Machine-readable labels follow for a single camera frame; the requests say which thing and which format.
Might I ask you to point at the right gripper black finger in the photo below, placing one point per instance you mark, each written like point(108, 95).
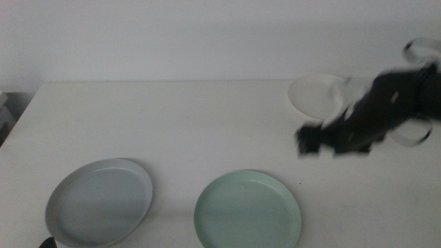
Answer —
point(351, 148)
point(309, 140)

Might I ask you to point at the grey shallow bowl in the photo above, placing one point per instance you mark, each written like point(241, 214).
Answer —
point(98, 203)

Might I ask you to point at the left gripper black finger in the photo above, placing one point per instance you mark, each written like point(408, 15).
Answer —
point(49, 243)

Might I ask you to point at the white shallow bowl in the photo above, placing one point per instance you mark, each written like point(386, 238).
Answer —
point(310, 94)

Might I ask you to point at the pale green shallow bowl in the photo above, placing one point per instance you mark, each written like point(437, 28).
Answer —
point(246, 211)

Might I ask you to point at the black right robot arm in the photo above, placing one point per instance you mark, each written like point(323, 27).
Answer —
point(432, 93)

